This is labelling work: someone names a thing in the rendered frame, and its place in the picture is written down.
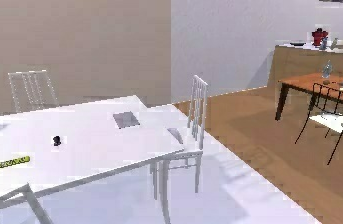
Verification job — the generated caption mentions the brown wooden table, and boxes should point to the brown wooden table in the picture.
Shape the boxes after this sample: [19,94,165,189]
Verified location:
[274,72,343,122]

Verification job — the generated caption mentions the white slatted chair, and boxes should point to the white slatted chair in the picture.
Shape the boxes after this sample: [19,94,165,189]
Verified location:
[149,74,209,201]
[7,69,60,114]

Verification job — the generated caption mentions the white dining table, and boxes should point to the white dining table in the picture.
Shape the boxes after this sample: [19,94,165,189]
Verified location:
[0,95,186,224]

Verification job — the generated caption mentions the black wire chair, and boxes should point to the black wire chair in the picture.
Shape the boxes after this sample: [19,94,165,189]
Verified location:
[294,82,343,166]

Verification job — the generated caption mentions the yellow-green flat strip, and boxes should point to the yellow-green flat strip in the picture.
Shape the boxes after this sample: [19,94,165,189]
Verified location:
[0,155,31,174]

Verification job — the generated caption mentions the clear glass bottle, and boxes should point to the clear glass bottle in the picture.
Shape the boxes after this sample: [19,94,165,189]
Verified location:
[322,59,333,80]

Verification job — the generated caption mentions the red kettle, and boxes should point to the red kettle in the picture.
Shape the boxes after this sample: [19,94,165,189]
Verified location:
[311,28,329,47]

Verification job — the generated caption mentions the wooden counter cabinet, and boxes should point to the wooden counter cabinet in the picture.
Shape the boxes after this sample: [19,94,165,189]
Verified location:
[267,42,343,88]

